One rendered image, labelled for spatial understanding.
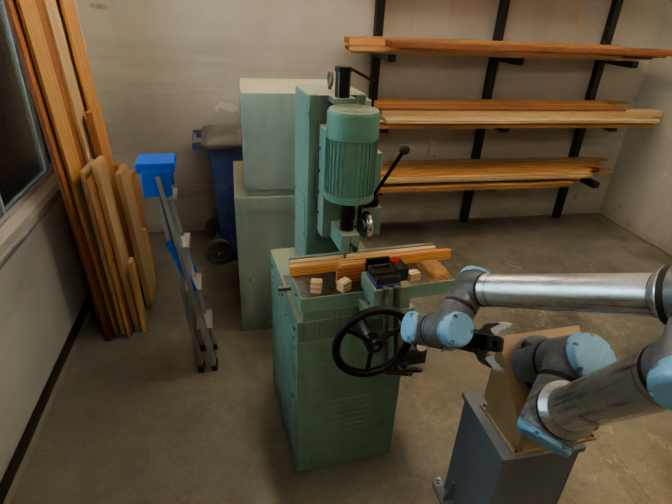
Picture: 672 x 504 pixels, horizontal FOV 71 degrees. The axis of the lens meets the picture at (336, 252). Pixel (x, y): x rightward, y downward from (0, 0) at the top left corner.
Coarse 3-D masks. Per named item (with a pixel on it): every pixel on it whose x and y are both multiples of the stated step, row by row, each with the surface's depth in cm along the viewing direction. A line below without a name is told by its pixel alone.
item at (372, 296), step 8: (368, 280) 164; (368, 288) 164; (392, 288) 160; (408, 288) 162; (368, 296) 164; (376, 296) 159; (392, 296) 161; (408, 296) 164; (368, 304) 165; (376, 304) 161; (392, 304) 163; (408, 304) 165
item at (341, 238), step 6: (336, 222) 179; (336, 228) 175; (354, 228) 175; (336, 234) 175; (342, 234) 170; (348, 234) 171; (354, 234) 171; (336, 240) 176; (342, 240) 170; (348, 240) 171; (354, 240) 171; (342, 246) 171; (348, 246) 172; (342, 252) 172
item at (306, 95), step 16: (304, 96) 171; (304, 112) 173; (304, 128) 176; (304, 144) 178; (304, 160) 181; (304, 176) 183; (304, 192) 186; (304, 208) 188; (304, 224) 191; (304, 240) 195; (320, 240) 194
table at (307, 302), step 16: (304, 288) 169; (336, 288) 170; (352, 288) 170; (416, 288) 175; (432, 288) 178; (448, 288) 180; (304, 304) 164; (320, 304) 166; (336, 304) 168; (352, 304) 170; (368, 320) 163
